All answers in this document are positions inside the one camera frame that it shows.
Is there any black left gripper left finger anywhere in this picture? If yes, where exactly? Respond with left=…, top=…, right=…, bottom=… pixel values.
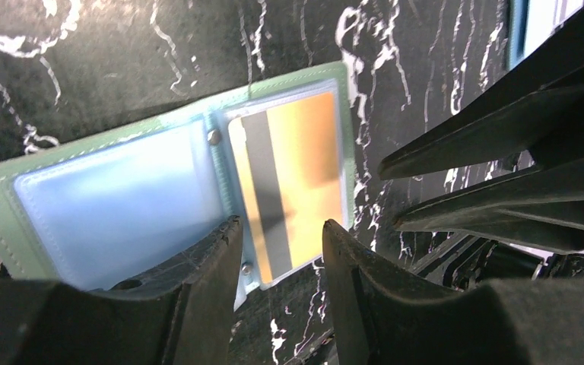
left=0, top=216, right=243, bottom=364

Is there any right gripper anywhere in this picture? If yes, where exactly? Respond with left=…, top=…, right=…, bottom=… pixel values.
left=378, top=7, right=584, bottom=290

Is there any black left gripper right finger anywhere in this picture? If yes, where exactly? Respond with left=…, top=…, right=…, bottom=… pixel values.
left=322, top=220, right=584, bottom=364

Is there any gold credit card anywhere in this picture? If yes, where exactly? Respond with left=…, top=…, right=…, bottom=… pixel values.
left=227, top=90, right=346, bottom=287

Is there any green card holder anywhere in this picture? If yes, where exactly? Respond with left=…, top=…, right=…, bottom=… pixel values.
left=0, top=62, right=355, bottom=306

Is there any blue card holder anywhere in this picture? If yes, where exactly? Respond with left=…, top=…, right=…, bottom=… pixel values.
left=507, top=0, right=584, bottom=71

